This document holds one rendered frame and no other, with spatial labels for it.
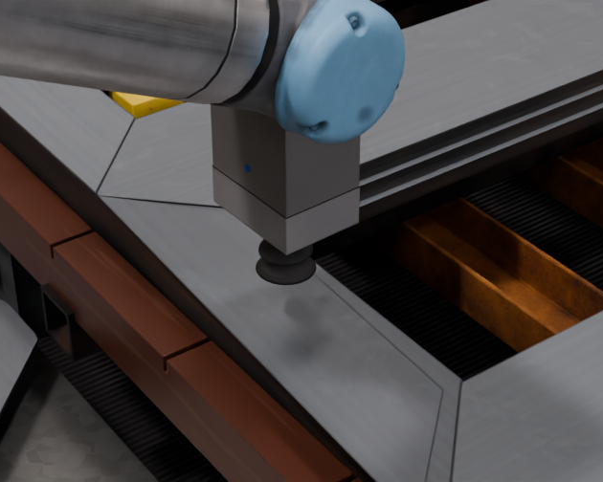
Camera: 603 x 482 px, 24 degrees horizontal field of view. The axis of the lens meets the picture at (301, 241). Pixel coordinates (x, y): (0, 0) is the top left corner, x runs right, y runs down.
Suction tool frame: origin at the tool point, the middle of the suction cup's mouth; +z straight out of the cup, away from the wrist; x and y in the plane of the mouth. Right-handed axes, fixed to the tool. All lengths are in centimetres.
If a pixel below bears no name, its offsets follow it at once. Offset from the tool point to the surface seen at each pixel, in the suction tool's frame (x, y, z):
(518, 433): -4.2, -19.5, 4.2
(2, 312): 8.9, 30.6, 18.5
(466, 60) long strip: -38.0, 21.0, 4.3
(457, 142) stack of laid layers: -28.6, 12.1, 5.9
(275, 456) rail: 7.4, -8.3, 7.9
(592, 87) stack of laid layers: -45.8, 11.6, 5.8
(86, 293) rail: 7.1, 17.2, 9.2
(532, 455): -3.5, -21.6, 4.2
